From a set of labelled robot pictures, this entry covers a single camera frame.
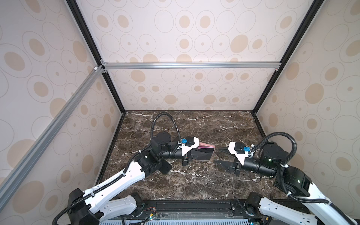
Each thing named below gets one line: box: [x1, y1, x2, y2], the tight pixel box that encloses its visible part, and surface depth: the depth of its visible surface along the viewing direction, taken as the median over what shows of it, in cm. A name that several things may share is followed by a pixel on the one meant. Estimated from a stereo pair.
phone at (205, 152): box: [195, 142, 216, 161], surface depth 57 cm
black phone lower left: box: [158, 159, 173, 175], surface depth 90 cm
